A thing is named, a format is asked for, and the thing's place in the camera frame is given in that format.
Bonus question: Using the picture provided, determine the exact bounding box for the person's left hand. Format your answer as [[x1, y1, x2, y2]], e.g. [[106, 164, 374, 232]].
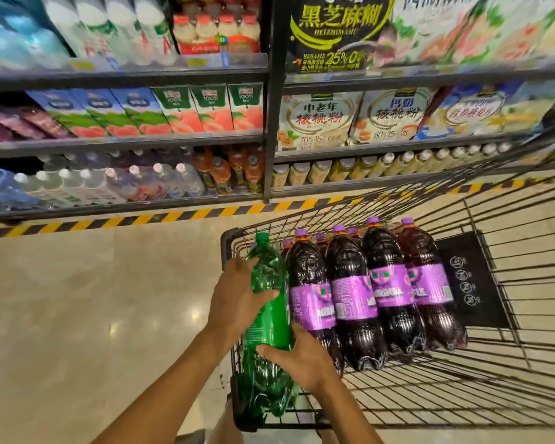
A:
[[203, 256, 281, 355]]

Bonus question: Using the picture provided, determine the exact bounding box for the black metal store shelf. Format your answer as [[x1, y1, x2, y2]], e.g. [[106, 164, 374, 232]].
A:
[[0, 0, 555, 223]]

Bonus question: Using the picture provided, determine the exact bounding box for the blue white food bag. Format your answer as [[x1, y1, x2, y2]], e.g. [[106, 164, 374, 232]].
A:
[[416, 80, 555, 139]]

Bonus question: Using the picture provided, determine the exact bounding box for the black bag yellow ring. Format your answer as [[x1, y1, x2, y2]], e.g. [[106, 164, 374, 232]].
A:
[[284, 0, 398, 73]]

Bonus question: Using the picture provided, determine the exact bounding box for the person's left forearm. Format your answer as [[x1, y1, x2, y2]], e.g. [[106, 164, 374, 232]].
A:
[[92, 327, 234, 444]]

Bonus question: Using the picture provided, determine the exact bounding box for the row of red juice cartons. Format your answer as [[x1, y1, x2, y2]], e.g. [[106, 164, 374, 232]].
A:
[[25, 83, 265, 138]]

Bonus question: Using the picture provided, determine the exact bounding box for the person's right forearm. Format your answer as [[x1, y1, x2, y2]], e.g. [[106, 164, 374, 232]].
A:
[[314, 379, 385, 444]]

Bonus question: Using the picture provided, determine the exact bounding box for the person's right hand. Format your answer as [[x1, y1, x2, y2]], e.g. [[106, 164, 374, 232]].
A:
[[255, 323, 343, 396]]

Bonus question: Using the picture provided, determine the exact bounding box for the row of blue water jugs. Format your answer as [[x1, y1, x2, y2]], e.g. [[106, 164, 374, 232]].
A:
[[0, 163, 38, 213]]

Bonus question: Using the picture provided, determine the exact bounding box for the row of orange tea bottles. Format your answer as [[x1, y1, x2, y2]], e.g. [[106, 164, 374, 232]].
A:
[[192, 145, 265, 195]]

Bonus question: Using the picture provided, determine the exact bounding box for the pack of clear water bottles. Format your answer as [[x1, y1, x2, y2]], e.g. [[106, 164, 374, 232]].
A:
[[11, 152, 204, 208]]

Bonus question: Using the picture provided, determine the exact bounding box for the green soda bottle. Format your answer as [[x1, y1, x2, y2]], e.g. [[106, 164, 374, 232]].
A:
[[238, 232, 302, 419]]

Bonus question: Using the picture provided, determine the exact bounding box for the row of light blue bottles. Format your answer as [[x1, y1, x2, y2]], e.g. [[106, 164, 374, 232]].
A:
[[0, 9, 70, 72]]

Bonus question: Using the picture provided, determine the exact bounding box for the row of pale capped jars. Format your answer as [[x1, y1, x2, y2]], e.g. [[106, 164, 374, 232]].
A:
[[270, 141, 514, 188]]

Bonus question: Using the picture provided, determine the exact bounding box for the white printed food bag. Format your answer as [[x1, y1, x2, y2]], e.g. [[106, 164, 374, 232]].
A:
[[351, 87, 438, 144], [277, 92, 364, 151]]

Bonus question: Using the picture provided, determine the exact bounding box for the black wire shopping cart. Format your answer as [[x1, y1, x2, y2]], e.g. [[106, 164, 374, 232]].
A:
[[220, 120, 555, 433]]

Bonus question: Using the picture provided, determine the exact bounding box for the row of dark purple pouches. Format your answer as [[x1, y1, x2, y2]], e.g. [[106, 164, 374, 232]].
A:
[[0, 105, 73, 143]]

